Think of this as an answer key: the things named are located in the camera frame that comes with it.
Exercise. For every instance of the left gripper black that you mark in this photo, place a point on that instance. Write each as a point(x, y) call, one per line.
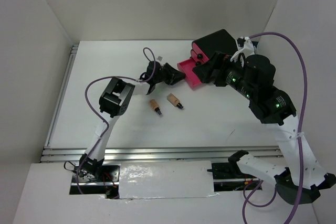
point(173, 74)

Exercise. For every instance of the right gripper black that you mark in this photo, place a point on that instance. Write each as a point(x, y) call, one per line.
point(217, 65)

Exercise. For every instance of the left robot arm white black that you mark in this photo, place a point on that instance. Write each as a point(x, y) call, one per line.
point(113, 103)

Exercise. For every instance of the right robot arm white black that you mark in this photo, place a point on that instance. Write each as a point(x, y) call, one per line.
point(253, 78)

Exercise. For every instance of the beige foundation tube right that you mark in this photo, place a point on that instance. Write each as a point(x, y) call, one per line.
point(174, 101)

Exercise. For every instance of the black drawer organizer case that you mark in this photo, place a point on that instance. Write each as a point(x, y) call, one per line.
point(220, 41)

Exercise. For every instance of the beige foundation bottle left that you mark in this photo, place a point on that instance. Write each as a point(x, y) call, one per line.
point(155, 107)

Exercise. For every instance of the white glossy cover plate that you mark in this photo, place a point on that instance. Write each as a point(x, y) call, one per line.
point(173, 179)

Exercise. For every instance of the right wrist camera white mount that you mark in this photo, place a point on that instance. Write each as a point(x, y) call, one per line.
point(245, 46)

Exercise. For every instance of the aluminium left rail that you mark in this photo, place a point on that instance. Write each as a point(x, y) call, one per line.
point(72, 56)

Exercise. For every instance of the aluminium rail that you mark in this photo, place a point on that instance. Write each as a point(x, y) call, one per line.
point(116, 155)
point(72, 56)

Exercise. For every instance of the aluminium front rail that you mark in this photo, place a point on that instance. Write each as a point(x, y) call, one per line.
point(116, 155)

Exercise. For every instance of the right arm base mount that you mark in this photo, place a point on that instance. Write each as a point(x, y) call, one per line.
point(225, 179)

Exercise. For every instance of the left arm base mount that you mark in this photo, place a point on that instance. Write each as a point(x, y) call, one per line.
point(105, 183)

